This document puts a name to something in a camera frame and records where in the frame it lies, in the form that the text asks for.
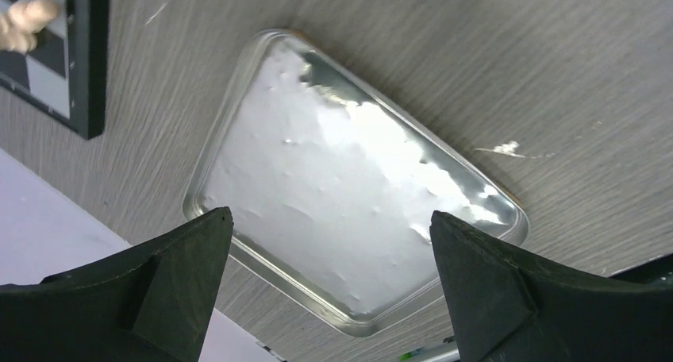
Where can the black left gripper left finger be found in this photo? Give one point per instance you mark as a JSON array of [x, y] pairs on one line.
[[151, 302]]

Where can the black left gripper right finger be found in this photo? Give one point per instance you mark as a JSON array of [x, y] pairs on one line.
[[509, 304]]

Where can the light chess piece on board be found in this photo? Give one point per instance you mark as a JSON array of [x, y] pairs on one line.
[[23, 20]]

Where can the silver tin lid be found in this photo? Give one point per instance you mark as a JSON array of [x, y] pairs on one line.
[[332, 187]]

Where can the black and white chessboard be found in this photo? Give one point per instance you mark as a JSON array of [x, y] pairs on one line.
[[65, 75]]

